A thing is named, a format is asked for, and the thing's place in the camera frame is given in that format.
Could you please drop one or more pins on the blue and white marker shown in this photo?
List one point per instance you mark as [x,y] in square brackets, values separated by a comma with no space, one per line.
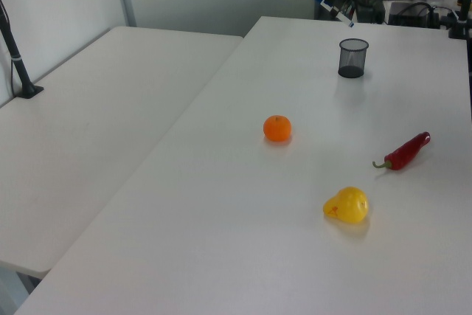
[326,6]

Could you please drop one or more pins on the black equipment base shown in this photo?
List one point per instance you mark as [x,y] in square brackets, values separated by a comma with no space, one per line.
[372,12]

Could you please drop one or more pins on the black electronics box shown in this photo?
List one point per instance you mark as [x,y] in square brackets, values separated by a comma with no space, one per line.
[407,14]

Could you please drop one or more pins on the black mesh pen cup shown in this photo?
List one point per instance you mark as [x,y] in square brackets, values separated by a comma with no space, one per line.
[353,60]

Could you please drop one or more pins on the orange mandarin fruit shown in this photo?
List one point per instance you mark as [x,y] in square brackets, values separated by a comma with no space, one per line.
[277,128]

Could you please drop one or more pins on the red chili pepper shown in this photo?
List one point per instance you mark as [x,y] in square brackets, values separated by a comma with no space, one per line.
[403,152]

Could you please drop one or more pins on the yellow toy pear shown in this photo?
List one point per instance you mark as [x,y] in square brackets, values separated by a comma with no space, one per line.
[348,206]

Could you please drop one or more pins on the black clamp camera stand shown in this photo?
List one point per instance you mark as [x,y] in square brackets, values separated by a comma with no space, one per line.
[461,16]

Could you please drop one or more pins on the black camera stand pole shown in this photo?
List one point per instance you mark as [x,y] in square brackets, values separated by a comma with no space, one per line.
[16,60]

